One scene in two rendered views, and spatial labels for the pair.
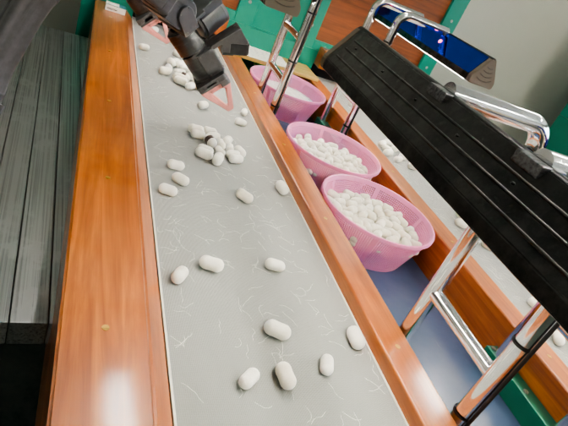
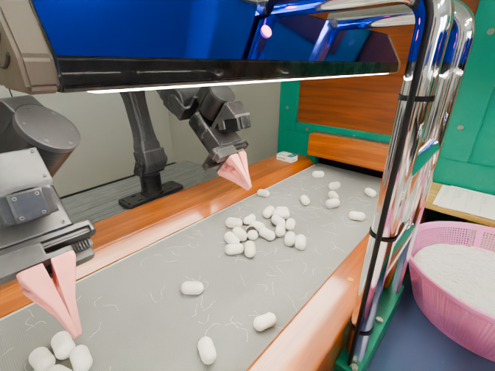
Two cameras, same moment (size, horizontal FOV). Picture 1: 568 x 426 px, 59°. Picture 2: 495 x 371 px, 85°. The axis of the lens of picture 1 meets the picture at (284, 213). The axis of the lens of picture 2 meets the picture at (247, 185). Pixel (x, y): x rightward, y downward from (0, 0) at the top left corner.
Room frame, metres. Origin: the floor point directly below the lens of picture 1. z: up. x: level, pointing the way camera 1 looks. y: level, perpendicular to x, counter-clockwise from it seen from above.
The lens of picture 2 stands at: (1.15, -0.02, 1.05)
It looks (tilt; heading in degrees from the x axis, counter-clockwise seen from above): 24 degrees down; 71
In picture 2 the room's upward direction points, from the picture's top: straight up
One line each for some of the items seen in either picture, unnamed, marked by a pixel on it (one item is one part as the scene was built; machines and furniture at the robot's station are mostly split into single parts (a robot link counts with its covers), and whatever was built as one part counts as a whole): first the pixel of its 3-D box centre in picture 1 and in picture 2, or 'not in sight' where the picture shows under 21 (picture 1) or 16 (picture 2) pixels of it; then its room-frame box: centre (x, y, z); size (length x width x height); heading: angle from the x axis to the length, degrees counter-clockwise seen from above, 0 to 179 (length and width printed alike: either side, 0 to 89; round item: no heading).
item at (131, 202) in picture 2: not in sight; (151, 183); (1.12, 0.82, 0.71); 0.20 x 0.07 x 0.08; 32
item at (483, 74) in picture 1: (427, 35); not in sight; (1.62, -0.16, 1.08); 0.62 x 0.08 x 0.07; 29
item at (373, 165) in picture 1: (327, 162); not in sight; (1.25, -0.05, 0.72); 0.27 x 0.27 x 0.10
